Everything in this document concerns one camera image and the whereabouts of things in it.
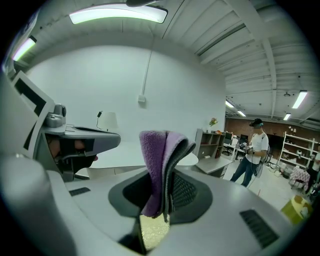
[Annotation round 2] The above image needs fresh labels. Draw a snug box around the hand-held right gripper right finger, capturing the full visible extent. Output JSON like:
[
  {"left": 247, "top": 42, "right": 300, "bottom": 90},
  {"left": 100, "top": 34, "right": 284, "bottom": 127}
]
[{"left": 149, "top": 166, "right": 299, "bottom": 256}]

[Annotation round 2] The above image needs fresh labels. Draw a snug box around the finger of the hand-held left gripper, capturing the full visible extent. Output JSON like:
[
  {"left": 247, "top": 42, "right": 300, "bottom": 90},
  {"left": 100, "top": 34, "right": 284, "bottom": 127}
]
[{"left": 65, "top": 124, "right": 122, "bottom": 157}]

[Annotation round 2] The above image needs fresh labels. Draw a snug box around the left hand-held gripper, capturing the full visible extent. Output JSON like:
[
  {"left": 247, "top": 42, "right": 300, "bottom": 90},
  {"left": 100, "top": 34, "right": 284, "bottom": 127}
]
[{"left": 0, "top": 71, "right": 96, "bottom": 182}]

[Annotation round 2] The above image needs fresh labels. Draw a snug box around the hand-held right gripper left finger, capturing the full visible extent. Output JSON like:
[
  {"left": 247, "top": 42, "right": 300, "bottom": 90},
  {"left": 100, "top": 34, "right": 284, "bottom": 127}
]
[{"left": 46, "top": 166, "right": 151, "bottom": 256}]

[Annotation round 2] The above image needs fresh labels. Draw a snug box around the cream upholstered footstool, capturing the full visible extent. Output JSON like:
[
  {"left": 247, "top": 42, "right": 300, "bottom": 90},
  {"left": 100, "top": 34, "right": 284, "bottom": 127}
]
[{"left": 139, "top": 214, "right": 171, "bottom": 251}]

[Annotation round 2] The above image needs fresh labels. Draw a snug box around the purple cleaning cloth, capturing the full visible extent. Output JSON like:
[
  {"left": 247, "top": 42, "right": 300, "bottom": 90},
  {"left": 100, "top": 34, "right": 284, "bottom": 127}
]
[{"left": 138, "top": 129, "right": 197, "bottom": 224}]

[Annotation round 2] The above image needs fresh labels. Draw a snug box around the white round pedestal table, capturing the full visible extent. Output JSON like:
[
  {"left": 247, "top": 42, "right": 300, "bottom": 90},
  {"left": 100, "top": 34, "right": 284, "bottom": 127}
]
[{"left": 74, "top": 139, "right": 200, "bottom": 181}]

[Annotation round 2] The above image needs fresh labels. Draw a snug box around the person's left hand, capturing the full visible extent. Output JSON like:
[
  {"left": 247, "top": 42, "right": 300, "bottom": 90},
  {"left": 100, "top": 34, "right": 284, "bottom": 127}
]
[{"left": 47, "top": 138, "right": 88, "bottom": 163}]

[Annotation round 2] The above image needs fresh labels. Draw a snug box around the white table lamp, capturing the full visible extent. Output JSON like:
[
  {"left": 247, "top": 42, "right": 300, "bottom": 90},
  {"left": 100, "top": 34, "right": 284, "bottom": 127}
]
[{"left": 96, "top": 111, "right": 119, "bottom": 133}]

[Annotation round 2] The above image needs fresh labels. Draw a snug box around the grey side desk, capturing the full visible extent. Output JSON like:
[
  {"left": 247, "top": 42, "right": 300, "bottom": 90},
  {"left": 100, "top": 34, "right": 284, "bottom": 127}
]
[{"left": 194, "top": 156, "right": 234, "bottom": 179}]

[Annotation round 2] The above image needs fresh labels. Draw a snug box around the green and yellow stool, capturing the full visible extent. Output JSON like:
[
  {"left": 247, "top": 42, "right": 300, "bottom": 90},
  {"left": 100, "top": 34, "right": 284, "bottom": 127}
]
[{"left": 280, "top": 194, "right": 314, "bottom": 225}]

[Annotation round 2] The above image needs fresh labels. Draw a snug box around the open cubby shelf unit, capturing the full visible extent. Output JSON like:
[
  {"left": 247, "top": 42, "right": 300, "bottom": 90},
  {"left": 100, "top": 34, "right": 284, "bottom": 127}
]
[{"left": 194, "top": 128, "right": 226, "bottom": 160}]

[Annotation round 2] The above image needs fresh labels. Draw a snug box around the table with patterned cloth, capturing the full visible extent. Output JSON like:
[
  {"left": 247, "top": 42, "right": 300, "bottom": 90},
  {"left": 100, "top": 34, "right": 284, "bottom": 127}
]
[{"left": 289, "top": 166, "right": 311, "bottom": 193}]

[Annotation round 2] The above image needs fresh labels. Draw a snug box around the white shelf rack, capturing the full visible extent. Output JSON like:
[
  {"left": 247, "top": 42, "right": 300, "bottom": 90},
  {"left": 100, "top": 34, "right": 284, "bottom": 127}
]
[{"left": 278, "top": 130, "right": 320, "bottom": 171}]

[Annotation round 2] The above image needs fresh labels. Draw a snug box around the curved ceiling light panel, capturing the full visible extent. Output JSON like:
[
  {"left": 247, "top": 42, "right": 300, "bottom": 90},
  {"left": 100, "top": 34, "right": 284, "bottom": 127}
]
[{"left": 68, "top": 5, "right": 169, "bottom": 25}]

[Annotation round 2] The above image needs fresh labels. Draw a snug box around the white wall conduit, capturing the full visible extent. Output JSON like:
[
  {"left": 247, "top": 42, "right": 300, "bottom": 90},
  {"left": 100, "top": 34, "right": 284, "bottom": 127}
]
[{"left": 141, "top": 36, "right": 155, "bottom": 96}]

